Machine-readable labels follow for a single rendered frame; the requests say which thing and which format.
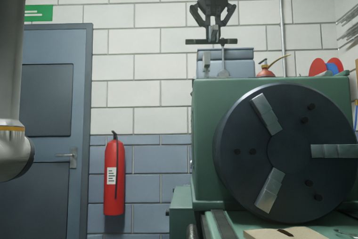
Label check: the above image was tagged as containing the dark chuck key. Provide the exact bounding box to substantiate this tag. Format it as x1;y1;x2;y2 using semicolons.
185;38;238;46

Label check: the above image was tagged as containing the grey chuck jaw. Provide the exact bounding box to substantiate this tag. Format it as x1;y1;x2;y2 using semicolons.
253;167;286;214
310;143;358;159
249;92;284;136

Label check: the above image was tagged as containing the green lathe body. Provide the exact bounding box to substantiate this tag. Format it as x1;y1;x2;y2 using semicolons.
165;76;358;239

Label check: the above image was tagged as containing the grey metal rod rack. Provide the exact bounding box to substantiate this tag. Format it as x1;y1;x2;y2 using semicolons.
335;5;358;41

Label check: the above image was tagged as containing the dark round chuck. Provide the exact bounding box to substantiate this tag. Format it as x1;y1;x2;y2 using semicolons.
212;82;358;225

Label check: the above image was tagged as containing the blue grey box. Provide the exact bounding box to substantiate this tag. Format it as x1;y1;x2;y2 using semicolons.
195;47;256;79

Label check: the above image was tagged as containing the grey conduit pipe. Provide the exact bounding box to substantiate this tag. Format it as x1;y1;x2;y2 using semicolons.
277;0;286;77

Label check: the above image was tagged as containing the red oil can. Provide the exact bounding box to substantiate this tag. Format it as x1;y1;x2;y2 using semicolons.
256;54;292;78

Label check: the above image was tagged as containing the blue grey door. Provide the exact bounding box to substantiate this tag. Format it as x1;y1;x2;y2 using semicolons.
18;23;94;239

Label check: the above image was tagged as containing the red fire extinguisher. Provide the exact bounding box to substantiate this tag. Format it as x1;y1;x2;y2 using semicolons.
103;130;126;217

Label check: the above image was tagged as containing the grey lead screw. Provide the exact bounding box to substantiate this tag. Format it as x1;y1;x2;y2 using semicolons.
186;223;198;239

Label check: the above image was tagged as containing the wooden board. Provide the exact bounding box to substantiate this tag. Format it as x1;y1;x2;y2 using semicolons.
243;225;331;239

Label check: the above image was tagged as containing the small grey switch lever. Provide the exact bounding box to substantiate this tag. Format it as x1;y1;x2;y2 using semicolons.
202;50;212;78

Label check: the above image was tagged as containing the red spool with blue cable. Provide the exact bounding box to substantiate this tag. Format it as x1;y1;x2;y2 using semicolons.
309;57;345;77

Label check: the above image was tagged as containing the green wall sign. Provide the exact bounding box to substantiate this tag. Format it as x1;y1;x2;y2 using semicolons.
24;4;54;23

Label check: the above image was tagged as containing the silver door handle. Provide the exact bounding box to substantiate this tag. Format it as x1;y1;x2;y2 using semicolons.
54;147;78;169

